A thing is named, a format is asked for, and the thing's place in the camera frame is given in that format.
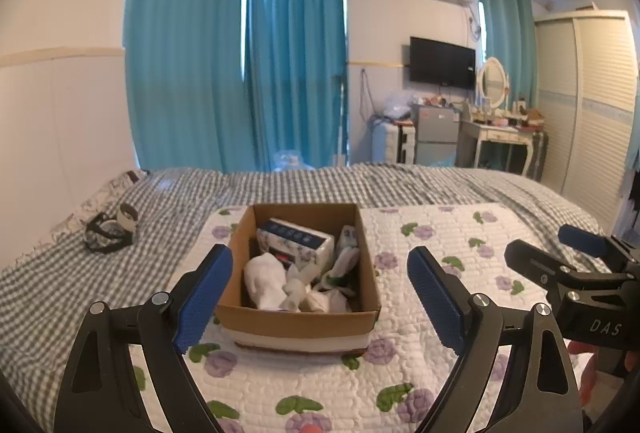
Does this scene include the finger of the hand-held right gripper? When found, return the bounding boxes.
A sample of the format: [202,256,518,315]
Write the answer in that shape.
[504,239,640,286]
[558,224,640,270]

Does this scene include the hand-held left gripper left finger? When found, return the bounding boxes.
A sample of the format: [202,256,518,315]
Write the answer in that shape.
[65,244,234,433]

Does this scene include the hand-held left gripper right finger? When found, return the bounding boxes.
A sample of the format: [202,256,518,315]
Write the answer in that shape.
[406,247,586,433]

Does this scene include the brown cardboard box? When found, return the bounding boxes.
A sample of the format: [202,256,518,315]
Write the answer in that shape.
[214,202,382,356]

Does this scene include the cream sock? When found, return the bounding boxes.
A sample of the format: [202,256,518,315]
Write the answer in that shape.
[281,277,321,312]

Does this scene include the white patterned sock bundle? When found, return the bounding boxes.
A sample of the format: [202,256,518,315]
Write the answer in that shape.
[312,247,362,313]

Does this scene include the white and blue tissue pack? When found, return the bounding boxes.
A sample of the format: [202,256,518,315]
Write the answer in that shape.
[256,218,336,286]

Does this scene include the person's right hand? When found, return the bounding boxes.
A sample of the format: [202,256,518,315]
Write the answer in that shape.
[567,340,640,406]

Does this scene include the dark hanging clothes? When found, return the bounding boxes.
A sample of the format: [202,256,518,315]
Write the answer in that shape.
[619,162,640,235]

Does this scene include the checked covered stool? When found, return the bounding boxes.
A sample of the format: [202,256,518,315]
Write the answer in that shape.
[529,130,550,182]

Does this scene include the white floral quilted mat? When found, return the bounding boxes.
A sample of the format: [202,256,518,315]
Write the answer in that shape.
[129,202,593,433]

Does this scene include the white vanity table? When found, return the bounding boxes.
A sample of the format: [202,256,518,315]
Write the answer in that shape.
[457,113,540,176]

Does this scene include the cream slatted wardrobe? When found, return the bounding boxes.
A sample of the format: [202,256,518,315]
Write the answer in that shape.
[532,9,640,225]

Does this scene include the grey gingham bed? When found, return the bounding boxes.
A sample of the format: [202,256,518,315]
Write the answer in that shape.
[0,163,618,433]

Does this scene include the grey mini fridge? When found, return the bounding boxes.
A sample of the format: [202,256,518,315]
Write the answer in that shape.
[412,104,461,165]

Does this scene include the white storage unit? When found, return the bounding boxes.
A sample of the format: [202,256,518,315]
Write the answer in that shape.
[395,122,416,165]

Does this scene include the clear bluish bag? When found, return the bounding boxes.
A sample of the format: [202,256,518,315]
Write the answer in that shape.
[272,149,317,173]

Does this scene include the white oval vanity mirror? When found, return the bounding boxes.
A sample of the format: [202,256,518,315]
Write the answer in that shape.
[476,57,510,110]

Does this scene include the clear plastic bag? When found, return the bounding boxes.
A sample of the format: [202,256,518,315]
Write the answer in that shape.
[381,92,414,122]

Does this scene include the thin upright pole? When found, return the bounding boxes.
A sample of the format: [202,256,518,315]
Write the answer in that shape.
[339,73,348,167]

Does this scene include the light teal curtain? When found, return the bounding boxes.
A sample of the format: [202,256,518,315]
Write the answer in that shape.
[475,0,538,106]

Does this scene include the wide teal curtain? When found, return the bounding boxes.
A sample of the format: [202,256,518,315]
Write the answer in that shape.
[124,0,251,174]

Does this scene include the narrow teal curtain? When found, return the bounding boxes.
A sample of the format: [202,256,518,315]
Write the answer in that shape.
[243,0,349,173]

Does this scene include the black and white strap bundle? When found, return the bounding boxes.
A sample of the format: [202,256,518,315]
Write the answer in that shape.
[85,203,140,255]

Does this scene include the black wall television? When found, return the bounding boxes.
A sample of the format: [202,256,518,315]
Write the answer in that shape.
[409,36,477,90]

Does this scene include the hanging dark cable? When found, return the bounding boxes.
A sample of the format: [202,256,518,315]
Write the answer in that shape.
[360,67,377,120]

